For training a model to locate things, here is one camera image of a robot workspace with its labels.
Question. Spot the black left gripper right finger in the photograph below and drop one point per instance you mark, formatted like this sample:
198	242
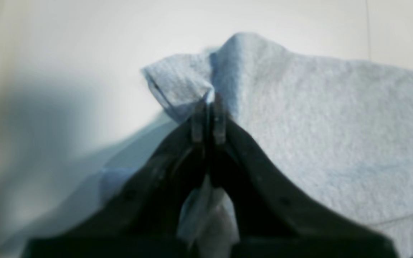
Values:
275	218

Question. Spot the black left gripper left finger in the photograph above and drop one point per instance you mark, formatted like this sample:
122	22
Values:
141	220

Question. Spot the grey t-shirt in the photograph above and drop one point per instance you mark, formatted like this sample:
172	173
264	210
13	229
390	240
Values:
340	130

